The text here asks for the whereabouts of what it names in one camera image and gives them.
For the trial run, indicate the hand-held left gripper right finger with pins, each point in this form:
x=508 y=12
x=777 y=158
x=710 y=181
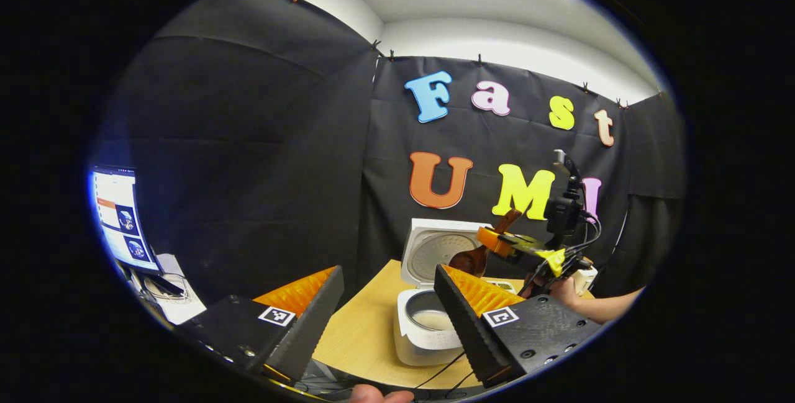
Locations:
x=469 y=328

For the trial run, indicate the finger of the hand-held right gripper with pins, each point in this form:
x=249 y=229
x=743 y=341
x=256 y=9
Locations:
x=497 y=243

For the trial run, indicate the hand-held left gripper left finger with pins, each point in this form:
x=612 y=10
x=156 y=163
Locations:
x=310 y=328

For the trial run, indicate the wooden spoon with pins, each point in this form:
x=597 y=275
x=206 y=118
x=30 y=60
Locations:
x=472 y=260

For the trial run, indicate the white rice cooker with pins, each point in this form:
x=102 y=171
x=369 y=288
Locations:
x=428 y=254

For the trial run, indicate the white divided condiment dish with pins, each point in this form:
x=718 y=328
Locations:
x=506 y=285

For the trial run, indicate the white toaster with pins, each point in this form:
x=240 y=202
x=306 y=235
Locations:
x=585 y=280

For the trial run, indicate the black flat device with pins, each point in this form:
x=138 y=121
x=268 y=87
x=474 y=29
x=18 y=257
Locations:
x=164 y=285

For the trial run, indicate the black backdrop cloth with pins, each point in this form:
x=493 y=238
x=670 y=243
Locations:
x=248 y=142

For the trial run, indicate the computer monitor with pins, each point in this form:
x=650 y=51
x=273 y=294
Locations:
x=118 y=217

